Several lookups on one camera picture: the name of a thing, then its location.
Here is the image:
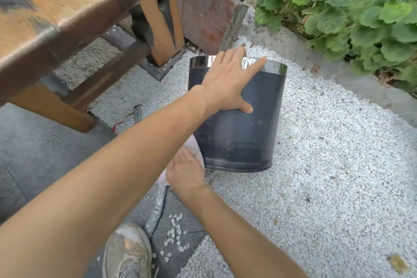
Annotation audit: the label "person's right hand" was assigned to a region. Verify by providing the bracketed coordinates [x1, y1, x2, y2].
[166, 146, 210, 199]

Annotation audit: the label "person's left hand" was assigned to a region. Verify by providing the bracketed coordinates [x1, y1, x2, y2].
[190, 46, 268, 117]

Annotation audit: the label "white cloth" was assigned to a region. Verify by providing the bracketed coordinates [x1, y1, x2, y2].
[159, 134, 206, 187]

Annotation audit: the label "black bin with chrome rim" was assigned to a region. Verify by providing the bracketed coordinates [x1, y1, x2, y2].
[187, 55, 288, 173]

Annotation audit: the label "person's left forearm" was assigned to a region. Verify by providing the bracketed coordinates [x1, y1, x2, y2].
[0, 87, 209, 278]

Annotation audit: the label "person's right forearm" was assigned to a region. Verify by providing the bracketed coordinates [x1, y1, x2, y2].
[182, 186, 310, 278]

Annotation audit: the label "brown wooden planter box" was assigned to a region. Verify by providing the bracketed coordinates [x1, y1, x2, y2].
[169, 0, 250, 55]

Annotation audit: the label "scattered white pebbles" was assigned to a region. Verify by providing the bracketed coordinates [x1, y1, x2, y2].
[151, 213, 193, 263]

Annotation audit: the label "grey mesh sneaker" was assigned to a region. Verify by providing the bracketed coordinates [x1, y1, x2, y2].
[102, 222, 154, 278]

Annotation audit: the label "green leafy plant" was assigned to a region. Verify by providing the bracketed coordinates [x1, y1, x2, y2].
[253, 0, 417, 94]

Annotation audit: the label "worn wooden table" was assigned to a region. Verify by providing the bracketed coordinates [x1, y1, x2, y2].
[0, 0, 186, 134]

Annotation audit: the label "yellow dry leaf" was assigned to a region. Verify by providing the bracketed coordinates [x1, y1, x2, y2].
[387, 254, 412, 273]

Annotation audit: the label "silver corrugated hose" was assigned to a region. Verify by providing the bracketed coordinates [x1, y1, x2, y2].
[143, 183, 169, 238]

